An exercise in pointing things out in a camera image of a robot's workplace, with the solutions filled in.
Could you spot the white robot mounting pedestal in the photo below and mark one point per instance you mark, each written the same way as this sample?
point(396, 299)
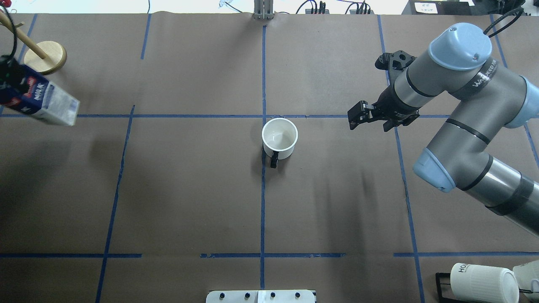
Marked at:
point(262, 296)

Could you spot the white smiley face mug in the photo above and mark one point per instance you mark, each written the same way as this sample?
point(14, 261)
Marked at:
point(279, 136)

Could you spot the white ribbed HOME mug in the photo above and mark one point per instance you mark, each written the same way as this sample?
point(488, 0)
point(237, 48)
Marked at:
point(483, 284)

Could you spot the black power strip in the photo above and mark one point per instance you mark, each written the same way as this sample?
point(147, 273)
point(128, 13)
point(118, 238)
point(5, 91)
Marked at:
point(317, 7)

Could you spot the blue Pascual milk carton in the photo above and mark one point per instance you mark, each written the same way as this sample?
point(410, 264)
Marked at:
point(43, 100)

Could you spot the aluminium frame post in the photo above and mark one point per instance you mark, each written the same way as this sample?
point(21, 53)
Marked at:
point(263, 9)

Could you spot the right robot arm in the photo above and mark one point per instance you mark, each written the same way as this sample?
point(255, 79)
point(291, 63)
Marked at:
point(490, 96)

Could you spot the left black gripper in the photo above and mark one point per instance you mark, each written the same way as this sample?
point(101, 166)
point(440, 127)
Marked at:
point(11, 75)

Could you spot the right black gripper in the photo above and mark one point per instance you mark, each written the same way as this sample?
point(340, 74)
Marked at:
point(395, 103)

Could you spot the wooden mug tree stand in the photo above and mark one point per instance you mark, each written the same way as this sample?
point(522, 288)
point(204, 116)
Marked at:
point(45, 57)

